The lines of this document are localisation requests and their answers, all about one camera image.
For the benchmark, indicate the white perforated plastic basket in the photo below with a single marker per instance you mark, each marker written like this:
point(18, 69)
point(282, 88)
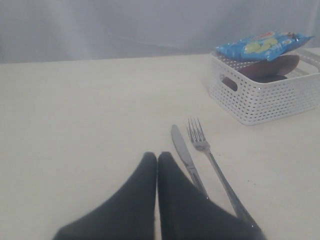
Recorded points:
point(253, 103)

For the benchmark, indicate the blue chips bag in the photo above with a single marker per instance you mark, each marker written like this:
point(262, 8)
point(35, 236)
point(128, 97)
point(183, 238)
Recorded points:
point(264, 47)

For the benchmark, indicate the silver table knife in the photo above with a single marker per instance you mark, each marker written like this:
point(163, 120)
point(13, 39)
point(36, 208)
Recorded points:
point(186, 158)

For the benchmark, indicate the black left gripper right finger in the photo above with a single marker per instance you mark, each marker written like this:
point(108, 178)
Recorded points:
point(186, 214)

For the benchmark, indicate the silver fork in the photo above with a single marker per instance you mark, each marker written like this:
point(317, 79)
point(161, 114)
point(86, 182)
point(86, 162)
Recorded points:
point(200, 143)

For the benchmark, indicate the brown round plate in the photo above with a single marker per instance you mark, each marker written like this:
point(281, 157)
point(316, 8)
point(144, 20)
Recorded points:
point(271, 71)

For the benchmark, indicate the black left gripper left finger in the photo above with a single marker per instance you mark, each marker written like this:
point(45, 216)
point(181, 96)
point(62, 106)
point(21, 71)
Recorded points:
point(129, 214)

